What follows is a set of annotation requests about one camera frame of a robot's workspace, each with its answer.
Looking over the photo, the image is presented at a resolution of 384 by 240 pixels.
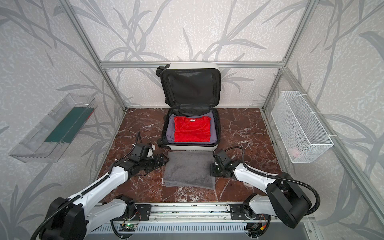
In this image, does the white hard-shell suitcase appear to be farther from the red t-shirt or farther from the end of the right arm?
the end of the right arm

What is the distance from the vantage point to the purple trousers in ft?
3.13

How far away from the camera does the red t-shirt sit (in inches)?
37.5

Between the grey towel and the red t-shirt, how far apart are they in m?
0.08

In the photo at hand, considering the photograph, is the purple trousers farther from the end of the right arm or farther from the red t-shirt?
the end of the right arm

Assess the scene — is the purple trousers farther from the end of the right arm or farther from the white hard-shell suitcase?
the end of the right arm

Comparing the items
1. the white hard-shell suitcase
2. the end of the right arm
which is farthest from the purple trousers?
the end of the right arm

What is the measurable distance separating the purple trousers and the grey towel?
65 millimetres

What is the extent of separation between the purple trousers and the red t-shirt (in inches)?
0.4

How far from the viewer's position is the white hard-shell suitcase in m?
0.91

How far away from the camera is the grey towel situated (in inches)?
32.6
